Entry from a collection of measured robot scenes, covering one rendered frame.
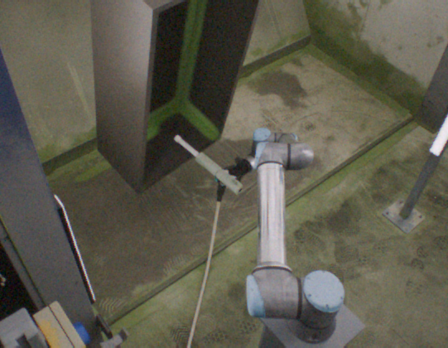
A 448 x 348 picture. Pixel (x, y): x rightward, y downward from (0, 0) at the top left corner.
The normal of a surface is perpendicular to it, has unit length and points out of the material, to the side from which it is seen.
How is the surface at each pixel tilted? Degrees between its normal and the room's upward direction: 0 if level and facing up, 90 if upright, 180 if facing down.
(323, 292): 5
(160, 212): 0
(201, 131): 12
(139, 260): 0
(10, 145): 90
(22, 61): 57
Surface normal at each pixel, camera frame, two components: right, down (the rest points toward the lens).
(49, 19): 0.54, 0.14
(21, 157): 0.62, 0.60
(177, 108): 0.17, -0.54
